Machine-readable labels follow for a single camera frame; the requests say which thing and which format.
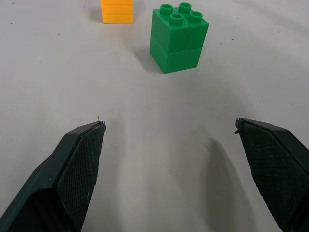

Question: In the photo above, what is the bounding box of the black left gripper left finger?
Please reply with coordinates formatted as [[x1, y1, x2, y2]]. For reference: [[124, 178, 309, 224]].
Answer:
[[0, 120, 107, 232]]

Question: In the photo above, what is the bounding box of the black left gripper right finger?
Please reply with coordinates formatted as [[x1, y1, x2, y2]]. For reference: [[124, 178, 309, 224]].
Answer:
[[235, 117, 309, 232]]

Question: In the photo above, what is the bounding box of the green toy brick stack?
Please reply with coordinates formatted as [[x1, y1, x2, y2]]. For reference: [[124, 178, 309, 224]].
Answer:
[[149, 1, 210, 74]]

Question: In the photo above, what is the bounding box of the orange toy brick stack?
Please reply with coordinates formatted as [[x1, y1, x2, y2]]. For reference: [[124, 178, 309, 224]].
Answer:
[[100, 0, 135, 25]]

